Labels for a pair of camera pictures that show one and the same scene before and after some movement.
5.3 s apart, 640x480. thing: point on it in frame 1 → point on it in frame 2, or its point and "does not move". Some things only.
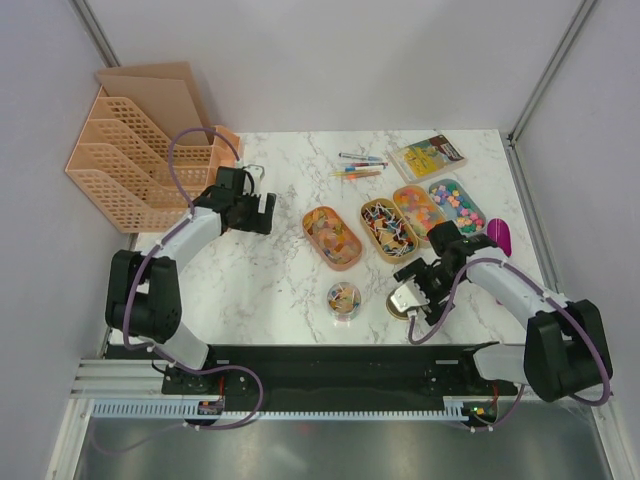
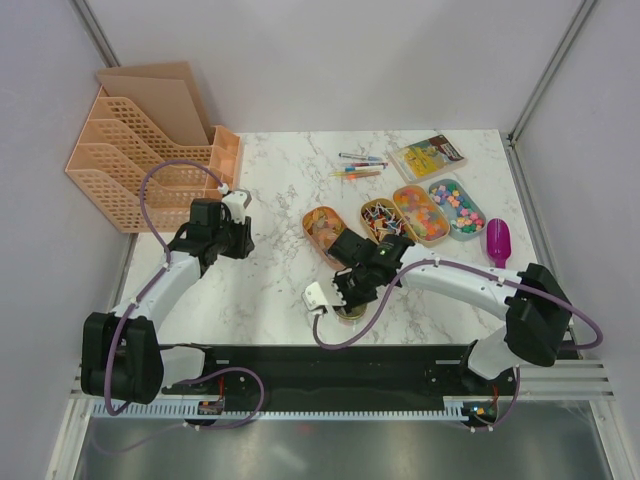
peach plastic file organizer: (146, 152) does not move
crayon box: (427, 158) does not move
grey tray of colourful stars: (457, 206) does not move
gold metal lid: (394, 310) → (357, 311)
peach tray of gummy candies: (332, 241) does not move
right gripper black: (420, 268) → (338, 282)
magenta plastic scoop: (498, 229) does not move
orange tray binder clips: (395, 240) does not move
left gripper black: (258, 223) → (245, 244)
